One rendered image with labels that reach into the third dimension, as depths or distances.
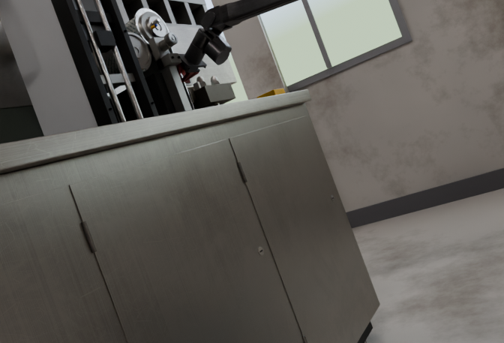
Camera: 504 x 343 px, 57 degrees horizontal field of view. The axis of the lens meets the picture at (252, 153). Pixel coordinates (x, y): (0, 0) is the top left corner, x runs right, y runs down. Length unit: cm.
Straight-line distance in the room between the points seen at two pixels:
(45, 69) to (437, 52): 248
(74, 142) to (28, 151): 8
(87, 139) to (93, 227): 15
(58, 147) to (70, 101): 54
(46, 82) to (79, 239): 68
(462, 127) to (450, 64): 41
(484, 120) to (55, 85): 260
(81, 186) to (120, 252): 14
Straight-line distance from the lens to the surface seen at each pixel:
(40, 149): 81
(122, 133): 91
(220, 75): 237
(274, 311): 120
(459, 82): 326
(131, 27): 158
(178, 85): 148
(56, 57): 138
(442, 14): 329
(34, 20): 145
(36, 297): 79
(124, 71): 123
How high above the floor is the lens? 75
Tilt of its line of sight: level
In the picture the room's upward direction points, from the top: 21 degrees counter-clockwise
